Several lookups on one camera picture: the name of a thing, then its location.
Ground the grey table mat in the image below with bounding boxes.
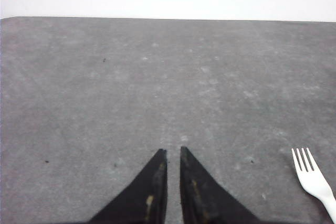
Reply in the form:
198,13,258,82
1,17,335,223

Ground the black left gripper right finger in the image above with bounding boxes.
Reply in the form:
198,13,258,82
180,146,261,223

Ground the white plastic fork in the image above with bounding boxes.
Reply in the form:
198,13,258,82
291,148,335,223

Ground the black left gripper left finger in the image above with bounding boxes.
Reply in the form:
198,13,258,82
89,149,167,223

